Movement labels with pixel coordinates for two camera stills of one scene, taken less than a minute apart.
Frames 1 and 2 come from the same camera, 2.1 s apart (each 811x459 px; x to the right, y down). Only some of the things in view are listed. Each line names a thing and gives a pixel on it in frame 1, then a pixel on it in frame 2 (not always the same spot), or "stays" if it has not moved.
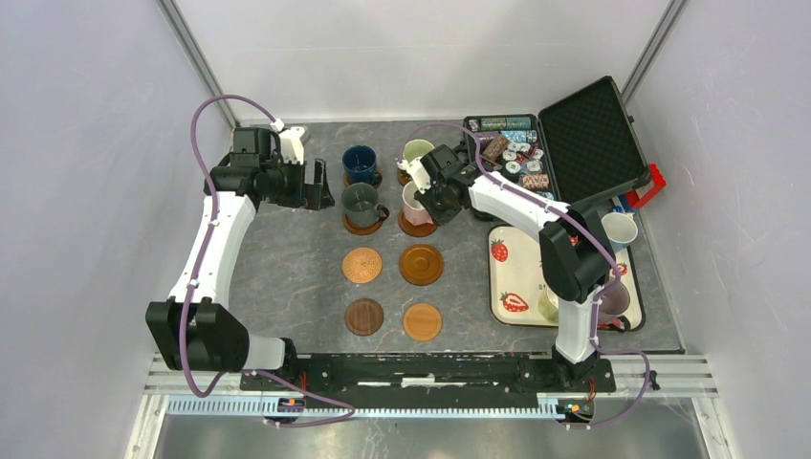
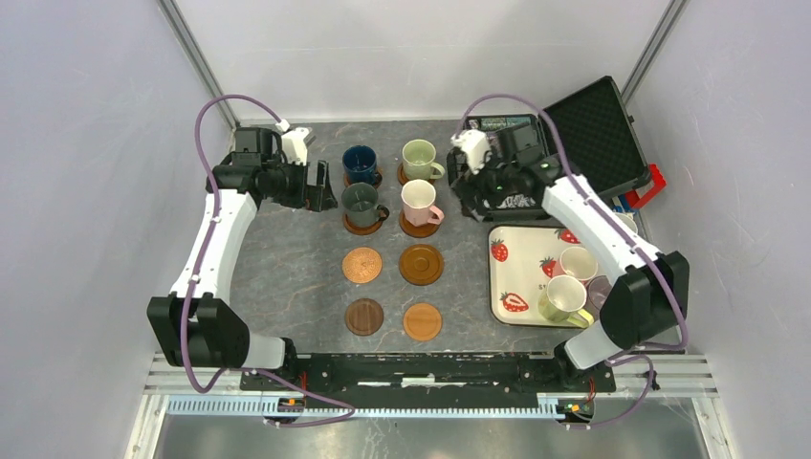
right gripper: (441, 217) to (471, 185)
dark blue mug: (361, 165) stays
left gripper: (316, 196) stays
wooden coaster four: (421, 265) stays
